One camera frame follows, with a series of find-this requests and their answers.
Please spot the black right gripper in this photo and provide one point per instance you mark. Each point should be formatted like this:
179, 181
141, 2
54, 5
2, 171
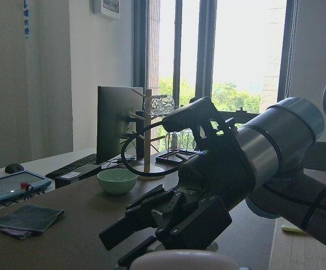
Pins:
193, 213

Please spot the pink folded cloth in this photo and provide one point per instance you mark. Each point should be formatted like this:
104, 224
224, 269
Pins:
16, 233

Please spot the green bowl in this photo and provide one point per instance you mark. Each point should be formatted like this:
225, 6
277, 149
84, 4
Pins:
117, 181

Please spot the black computer monitor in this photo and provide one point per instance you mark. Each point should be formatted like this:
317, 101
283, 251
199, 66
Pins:
114, 107

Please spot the black glass holder tray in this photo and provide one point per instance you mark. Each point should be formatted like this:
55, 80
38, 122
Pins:
175, 157

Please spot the blue teach pendant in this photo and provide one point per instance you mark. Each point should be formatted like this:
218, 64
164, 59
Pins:
10, 185

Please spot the black keyboard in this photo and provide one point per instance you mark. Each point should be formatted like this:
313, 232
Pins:
90, 159

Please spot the pink plastic cup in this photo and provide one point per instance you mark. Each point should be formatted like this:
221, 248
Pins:
183, 259

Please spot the black computer mouse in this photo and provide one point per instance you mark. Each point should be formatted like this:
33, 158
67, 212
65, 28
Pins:
13, 168

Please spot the yellow plastic knife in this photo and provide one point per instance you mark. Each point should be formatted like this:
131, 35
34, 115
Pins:
291, 229

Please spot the wine glass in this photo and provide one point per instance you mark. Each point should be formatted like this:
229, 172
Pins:
159, 105

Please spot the grey folded cloth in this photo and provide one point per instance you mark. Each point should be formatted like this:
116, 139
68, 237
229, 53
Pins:
33, 218

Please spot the wooden mug tree stand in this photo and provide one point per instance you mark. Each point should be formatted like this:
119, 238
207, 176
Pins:
146, 171

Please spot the black box device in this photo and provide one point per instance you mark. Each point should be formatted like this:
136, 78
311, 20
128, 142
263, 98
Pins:
77, 174

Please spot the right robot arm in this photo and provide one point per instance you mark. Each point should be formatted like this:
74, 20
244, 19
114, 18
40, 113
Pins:
260, 163

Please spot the wooden cutting board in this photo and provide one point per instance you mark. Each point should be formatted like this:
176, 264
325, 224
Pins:
295, 250

